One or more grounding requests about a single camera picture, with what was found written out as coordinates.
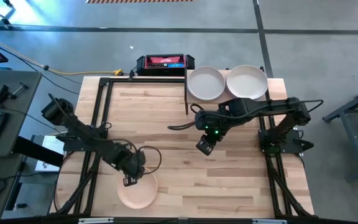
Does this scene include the grey metal table frame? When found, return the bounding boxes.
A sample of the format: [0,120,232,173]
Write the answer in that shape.
[321,81,358,181]

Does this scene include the black flat bar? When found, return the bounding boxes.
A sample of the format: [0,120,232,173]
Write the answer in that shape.
[12,136,65,167]

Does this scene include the grey desk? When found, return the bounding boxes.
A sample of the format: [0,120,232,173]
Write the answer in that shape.
[0,68,43,218]

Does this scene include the black metal rig frame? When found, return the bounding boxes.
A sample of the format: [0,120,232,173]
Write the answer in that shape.
[48,76,316,218]

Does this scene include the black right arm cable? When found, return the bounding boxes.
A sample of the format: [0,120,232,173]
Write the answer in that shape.
[167,98,324,131]

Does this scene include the black red power station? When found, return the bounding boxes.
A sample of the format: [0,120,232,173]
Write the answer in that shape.
[135,54,196,77]

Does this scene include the yellow cable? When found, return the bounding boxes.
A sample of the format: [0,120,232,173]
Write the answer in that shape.
[0,30,124,77]

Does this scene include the black desk clamp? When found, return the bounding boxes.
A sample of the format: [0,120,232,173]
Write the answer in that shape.
[0,82,29,106]

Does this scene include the peach plate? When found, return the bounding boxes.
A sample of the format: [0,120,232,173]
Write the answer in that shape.
[116,167,158,210]

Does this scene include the white plate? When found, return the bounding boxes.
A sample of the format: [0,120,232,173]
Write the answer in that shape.
[187,65,226,102]
[226,64,269,100]

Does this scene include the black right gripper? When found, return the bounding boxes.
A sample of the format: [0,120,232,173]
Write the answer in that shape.
[196,111,228,156]

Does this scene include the black floor cable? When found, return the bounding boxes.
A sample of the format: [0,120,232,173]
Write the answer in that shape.
[0,39,82,96]

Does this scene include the silver mounting bracket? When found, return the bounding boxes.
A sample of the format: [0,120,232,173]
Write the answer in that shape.
[78,217,114,224]
[252,218,287,224]

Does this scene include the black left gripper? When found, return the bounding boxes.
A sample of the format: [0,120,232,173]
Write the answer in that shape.
[118,149,147,187]

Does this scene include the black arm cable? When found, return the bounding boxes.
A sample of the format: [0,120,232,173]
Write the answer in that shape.
[167,98,324,131]
[103,138,163,175]

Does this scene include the white booklet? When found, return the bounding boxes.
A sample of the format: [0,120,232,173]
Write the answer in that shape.
[35,135,65,172]

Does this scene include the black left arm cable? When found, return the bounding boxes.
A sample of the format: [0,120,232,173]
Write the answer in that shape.
[103,138,163,175]

